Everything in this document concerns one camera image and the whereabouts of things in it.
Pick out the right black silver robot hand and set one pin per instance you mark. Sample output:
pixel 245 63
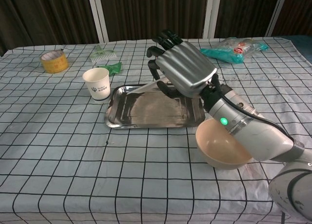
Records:
pixel 187 67

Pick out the white round plate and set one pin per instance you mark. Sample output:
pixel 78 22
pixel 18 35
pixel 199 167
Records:
pixel 148 86

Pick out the beige bowl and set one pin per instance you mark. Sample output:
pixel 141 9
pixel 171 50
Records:
pixel 214 148

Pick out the white paper cup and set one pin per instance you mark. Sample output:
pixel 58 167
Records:
pixel 97 87

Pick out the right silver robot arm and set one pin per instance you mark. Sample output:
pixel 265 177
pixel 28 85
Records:
pixel 256 133

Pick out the stainless steel rectangular tray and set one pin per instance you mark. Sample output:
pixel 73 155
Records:
pixel 151 111

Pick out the teal clear snack bag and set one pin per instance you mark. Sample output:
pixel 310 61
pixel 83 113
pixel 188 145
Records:
pixel 231 50

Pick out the green sachet packet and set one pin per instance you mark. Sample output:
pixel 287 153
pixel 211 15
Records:
pixel 114 67

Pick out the green hand brush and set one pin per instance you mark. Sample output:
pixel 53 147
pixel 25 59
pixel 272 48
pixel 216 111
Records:
pixel 103 55

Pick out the blue padded table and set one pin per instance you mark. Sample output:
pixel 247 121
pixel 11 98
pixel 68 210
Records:
pixel 304 42

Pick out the yellow tape roll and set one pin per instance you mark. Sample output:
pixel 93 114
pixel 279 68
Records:
pixel 54 64

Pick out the dark partition panel white frame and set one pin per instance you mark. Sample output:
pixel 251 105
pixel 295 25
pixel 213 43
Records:
pixel 299 11
pixel 156 11
pixel 243 11
pixel 48 14

